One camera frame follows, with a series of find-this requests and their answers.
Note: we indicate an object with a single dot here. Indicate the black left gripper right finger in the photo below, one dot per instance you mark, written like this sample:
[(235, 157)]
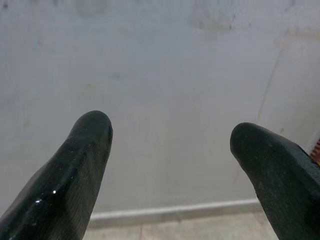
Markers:
[(282, 185)]

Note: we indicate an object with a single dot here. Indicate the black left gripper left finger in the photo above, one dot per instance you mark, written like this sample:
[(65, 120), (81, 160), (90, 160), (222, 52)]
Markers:
[(57, 187)]

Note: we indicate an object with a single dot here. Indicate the brown floor grille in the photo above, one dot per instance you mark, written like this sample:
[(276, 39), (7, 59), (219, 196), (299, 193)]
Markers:
[(317, 152)]

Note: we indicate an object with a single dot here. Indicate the white baseboard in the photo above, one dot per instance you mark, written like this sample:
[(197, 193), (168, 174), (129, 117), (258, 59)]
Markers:
[(175, 211)]

